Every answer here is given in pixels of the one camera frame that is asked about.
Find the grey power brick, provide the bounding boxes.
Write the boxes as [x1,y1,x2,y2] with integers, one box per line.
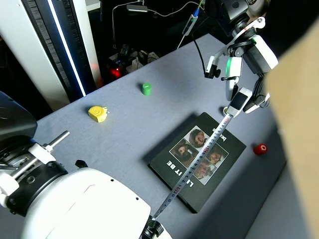
[126,4,149,12]

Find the small red block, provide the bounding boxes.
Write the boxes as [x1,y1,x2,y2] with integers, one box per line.
[253,143,269,156]

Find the thin black cable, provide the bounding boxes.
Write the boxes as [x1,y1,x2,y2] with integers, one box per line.
[193,37,207,75]

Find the green cylinder block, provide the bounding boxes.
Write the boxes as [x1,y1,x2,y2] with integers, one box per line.
[139,82,153,96]

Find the thin white cable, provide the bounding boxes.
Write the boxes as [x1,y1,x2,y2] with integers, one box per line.
[111,3,129,49]
[147,1,201,17]

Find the white grey tape measure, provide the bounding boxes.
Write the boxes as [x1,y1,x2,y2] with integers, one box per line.
[152,87,253,220]

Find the white column with light strip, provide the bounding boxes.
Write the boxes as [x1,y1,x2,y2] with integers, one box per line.
[0,0,103,112]

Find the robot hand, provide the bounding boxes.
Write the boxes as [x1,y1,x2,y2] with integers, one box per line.
[21,167,172,239]
[221,36,279,115]

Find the black hardcover book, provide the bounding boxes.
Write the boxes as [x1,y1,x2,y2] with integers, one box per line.
[148,112,247,214]

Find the tan cardboard box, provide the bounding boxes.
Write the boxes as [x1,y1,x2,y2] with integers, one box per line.
[264,17,319,239]

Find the white adapter box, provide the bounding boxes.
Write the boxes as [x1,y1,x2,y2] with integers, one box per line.
[183,14,197,37]

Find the power strip with plugs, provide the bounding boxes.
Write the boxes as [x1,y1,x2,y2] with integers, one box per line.
[107,44,160,80]

